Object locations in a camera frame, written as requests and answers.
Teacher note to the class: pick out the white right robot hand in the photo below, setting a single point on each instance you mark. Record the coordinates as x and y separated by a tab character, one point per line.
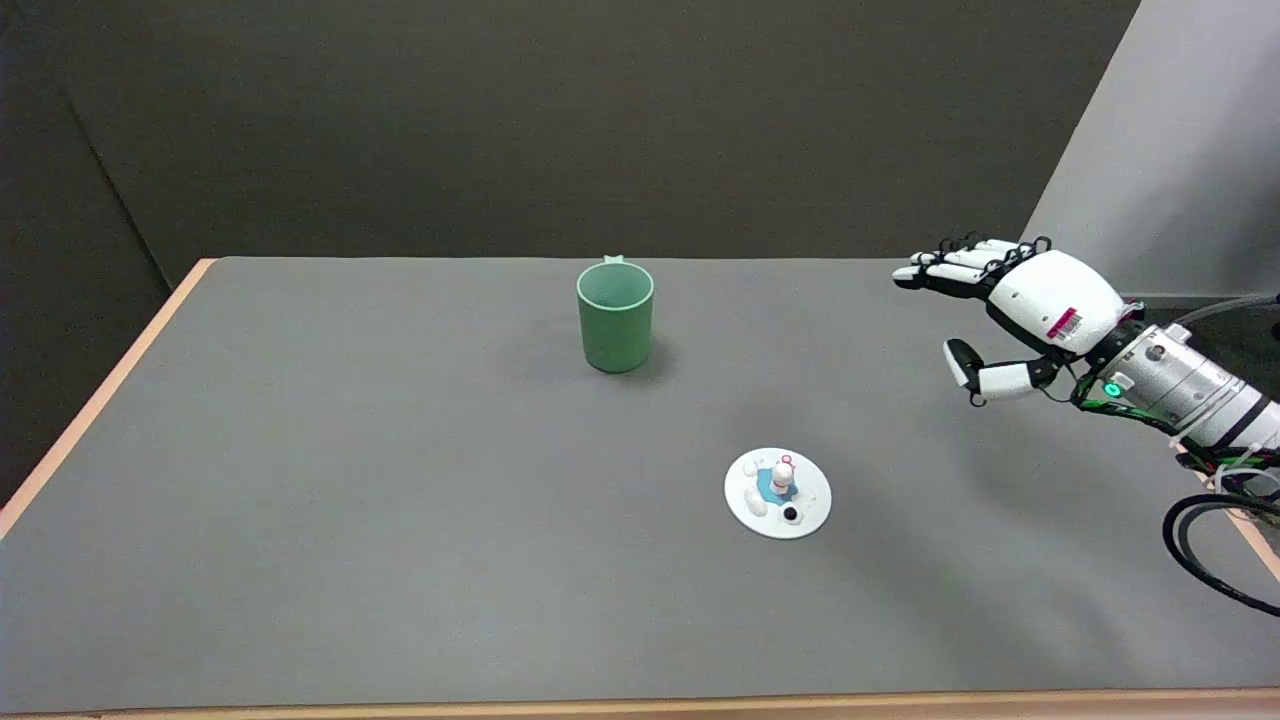
1050	300

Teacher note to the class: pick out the white decorated cup lid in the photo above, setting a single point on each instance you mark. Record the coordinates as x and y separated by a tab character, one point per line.
777	493

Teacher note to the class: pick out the green plastic cup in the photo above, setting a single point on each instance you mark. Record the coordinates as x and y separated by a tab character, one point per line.
615	314

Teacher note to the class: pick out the grey chair leg with caster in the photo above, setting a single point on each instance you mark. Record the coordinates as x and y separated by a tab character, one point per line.
1230	306

